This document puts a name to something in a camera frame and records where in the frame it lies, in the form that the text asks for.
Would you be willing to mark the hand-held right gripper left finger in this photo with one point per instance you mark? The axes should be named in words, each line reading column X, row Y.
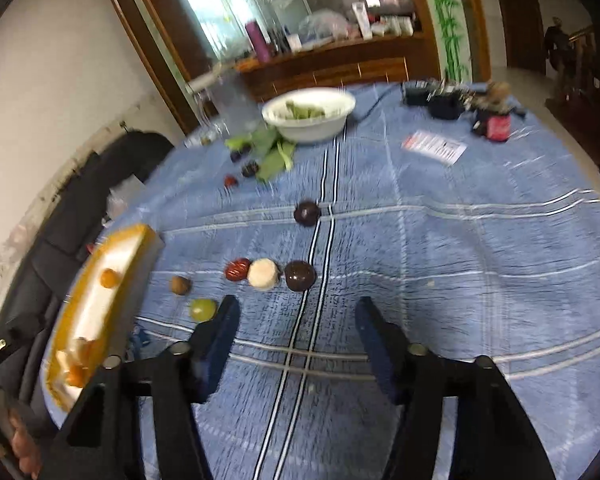
column 220, row 340

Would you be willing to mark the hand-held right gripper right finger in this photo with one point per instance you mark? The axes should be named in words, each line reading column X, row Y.
column 375, row 340

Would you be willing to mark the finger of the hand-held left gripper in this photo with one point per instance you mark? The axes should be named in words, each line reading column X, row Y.
column 0, row 347

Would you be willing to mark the white peeled fruit chunk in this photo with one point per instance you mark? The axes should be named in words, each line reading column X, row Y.
column 263, row 274
column 65, row 359

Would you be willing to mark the dark purple passion fruit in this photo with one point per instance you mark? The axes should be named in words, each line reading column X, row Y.
column 300, row 275
column 307, row 213

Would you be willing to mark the yellow box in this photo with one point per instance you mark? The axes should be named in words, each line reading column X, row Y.
column 100, row 310

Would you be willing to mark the small orange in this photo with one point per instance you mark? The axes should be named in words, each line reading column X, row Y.
column 109, row 278

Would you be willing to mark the person's left hand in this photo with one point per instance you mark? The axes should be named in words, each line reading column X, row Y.
column 24, row 447

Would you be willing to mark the green grape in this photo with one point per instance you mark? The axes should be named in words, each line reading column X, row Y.
column 203, row 309

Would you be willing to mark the blue plaid tablecloth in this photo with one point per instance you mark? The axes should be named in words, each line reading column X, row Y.
column 405, row 285

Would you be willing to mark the brown longan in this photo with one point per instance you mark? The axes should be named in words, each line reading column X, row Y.
column 180, row 285

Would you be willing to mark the red jujube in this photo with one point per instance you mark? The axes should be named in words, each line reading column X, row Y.
column 237, row 270

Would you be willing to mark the black chair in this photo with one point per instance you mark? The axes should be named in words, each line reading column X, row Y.
column 55, row 260

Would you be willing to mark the small red fruit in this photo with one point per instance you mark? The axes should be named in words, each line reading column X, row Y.
column 230, row 181

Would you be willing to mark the green vegetable leaves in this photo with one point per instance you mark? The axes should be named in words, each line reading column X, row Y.
column 270, row 155

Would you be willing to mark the white and red paper card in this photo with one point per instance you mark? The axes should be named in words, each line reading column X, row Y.
column 434, row 146

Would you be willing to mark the white bowl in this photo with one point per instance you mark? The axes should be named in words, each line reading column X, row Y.
column 315, row 127

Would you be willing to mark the clear glass pitcher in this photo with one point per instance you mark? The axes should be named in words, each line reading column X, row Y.
column 235, row 105

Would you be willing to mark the green vegetables in bowl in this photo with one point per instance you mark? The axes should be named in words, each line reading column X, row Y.
column 300, row 110

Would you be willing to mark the red cylindrical device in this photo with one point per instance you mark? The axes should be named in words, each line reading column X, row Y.
column 497, row 127

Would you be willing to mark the black power adapter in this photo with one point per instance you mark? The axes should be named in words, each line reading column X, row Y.
column 416, row 95

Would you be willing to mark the wooden counter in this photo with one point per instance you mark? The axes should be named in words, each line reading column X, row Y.
column 330, row 67

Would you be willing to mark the brown tape roll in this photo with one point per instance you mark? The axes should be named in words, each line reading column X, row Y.
column 497, row 92

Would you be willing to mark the purple bottle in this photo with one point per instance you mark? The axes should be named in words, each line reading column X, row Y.
column 258, row 40

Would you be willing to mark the white cup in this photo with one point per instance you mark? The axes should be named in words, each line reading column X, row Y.
column 294, row 42

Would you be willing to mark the clear plastic bag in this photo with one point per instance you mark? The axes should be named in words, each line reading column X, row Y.
column 325, row 25

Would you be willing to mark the wooden stair railing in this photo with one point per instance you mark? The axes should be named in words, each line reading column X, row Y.
column 587, row 75

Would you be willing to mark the dark jacket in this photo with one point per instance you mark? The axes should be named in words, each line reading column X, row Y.
column 559, row 45

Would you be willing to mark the brown wooden door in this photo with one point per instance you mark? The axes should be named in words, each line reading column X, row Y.
column 520, row 20

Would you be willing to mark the green bamboo wall decor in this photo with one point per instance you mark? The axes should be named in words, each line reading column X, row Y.
column 447, row 20

